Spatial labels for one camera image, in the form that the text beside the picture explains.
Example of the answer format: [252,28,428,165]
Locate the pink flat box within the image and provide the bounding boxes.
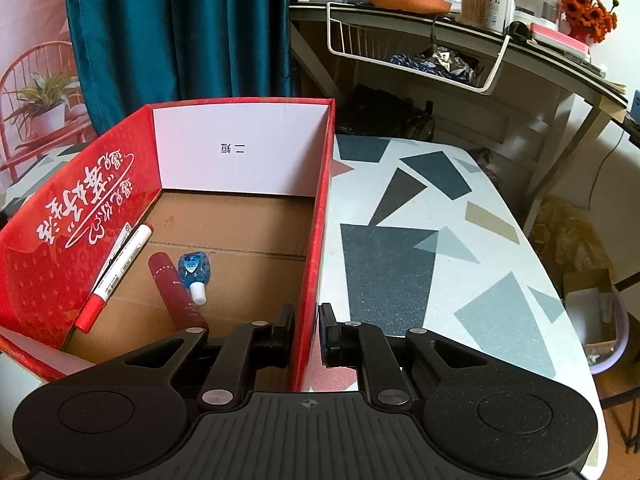
[530,22,591,56]

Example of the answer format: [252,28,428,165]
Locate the orange artificial flowers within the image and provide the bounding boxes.
[547,0,621,43]

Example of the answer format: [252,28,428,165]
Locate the white wire basket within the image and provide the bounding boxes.
[326,1,512,95]

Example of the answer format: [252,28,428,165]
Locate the printed pink backdrop cloth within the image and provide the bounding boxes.
[0,0,101,196]

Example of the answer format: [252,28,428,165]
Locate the blue correction tape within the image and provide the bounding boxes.
[178,252,211,307]

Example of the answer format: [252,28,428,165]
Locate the silver foil packet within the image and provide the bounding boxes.
[425,45,483,78]

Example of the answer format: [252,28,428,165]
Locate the orange bowl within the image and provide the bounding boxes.
[367,0,453,16]

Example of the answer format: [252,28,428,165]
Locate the blue bead rope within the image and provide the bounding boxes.
[390,52,473,83]

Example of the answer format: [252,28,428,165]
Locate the grey desk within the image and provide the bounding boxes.
[289,2,628,231]

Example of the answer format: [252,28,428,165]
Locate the cotton swab box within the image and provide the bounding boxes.
[460,0,488,25]

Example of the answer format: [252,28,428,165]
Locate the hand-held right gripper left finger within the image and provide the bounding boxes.
[120,302,296,408]

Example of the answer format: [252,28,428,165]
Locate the white marker with red cap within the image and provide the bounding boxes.
[75,223,153,333]

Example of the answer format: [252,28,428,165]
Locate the dark red tube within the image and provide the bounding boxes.
[148,252,208,331]

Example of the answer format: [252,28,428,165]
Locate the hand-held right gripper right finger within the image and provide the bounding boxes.
[318,302,498,408]

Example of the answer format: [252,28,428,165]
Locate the teal curtain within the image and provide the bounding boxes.
[64,0,301,133]

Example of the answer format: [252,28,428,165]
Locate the red cardboard box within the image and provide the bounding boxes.
[0,97,337,393]

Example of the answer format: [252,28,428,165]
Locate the yellowish plastic bag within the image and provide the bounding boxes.
[530,195,608,281]

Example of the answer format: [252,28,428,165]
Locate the small cardboard box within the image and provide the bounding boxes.
[562,269,618,356]

